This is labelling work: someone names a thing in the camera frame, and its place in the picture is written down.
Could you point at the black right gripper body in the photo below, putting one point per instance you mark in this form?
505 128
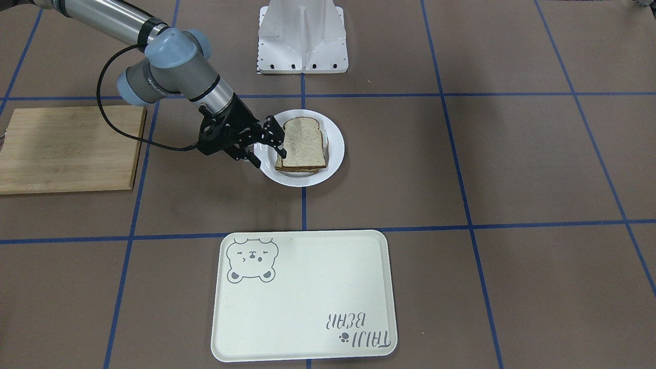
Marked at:
242 124

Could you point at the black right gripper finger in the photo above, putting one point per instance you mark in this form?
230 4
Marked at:
273 135
246 153

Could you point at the bread slice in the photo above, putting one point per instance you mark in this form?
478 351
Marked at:
303 142
297 169

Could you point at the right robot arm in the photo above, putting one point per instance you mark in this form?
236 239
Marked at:
176 63

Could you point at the white round plate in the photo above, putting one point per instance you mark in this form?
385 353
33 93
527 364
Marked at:
334 152

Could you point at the bread slice on plate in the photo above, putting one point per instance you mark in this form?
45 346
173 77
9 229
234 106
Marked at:
297 169

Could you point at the cream bear serving tray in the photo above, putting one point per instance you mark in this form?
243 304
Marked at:
303 295

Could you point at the wooden cutting board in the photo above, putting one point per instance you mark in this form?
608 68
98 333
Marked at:
71 149

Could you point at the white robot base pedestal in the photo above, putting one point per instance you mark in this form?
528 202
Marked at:
301 37

